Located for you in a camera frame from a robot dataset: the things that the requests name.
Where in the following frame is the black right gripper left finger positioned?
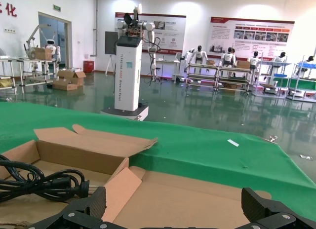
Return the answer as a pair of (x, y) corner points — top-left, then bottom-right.
(26, 186), (107, 229)

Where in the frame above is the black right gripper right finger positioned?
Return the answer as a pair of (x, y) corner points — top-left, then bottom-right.
(240, 187), (316, 229)

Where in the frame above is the black power cable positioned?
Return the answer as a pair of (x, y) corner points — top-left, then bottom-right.
(0, 153), (90, 204)

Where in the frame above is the open cardboard box, torn rim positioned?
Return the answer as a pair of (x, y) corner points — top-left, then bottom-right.
(0, 123), (159, 229)

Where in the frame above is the open cardboard box, intact rim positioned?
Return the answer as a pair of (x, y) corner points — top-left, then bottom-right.
(101, 165), (273, 229)

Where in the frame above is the closed cardboard floor box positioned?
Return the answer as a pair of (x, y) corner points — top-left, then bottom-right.
(52, 79), (79, 92)

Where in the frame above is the open cardboard floor box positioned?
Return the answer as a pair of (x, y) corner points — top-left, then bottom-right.
(57, 69), (87, 87)

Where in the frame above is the cardboard box on workbench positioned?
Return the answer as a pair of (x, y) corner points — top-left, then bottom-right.
(237, 60), (252, 70)

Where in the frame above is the cardboard box on rack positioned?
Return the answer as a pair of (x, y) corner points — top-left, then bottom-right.
(34, 47), (53, 61)

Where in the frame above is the green table cloth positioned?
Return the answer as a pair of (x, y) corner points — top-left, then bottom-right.
(0, 102), (316, 226)

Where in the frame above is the white wheeled tower robot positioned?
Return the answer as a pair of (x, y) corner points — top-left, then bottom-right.
(100, 3), (163, 121)

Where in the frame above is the red bin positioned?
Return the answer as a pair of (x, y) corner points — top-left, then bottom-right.
(82, 59), (95, 73)

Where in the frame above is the white black humanoid robot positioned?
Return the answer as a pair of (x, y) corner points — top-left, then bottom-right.
(297, 55), (316, 76)
(274, 51), (288, 64)
(183, 44), (211, 67)
(220, 47), (238, 67)
(247, 50), (263, 67)

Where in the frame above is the white kiosk cabinet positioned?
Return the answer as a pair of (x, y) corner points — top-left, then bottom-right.
(172, 52), (185, 83)

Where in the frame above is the small white humanoid robot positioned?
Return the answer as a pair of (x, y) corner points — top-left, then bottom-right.
(45, 38), (62, 67)

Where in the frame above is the black screen on stand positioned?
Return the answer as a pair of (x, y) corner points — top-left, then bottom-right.
(104, 31), (119, 77)

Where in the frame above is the glass double door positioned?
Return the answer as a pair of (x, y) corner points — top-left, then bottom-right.
(38, 11), (73, 72)

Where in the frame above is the pipe-frame workbench green top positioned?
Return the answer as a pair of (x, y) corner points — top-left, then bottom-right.
(287, 62), (316, 102)

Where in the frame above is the white pipe-frame rack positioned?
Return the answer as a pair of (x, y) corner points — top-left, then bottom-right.
(0, 56), (59, 94)

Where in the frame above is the red-bordered wall poster wide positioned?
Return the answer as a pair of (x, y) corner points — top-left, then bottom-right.
(208, 16), (296, 59)

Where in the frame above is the red-bordered wall poster narrow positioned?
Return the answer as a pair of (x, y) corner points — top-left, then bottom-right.
(114, 12), (187, 55)

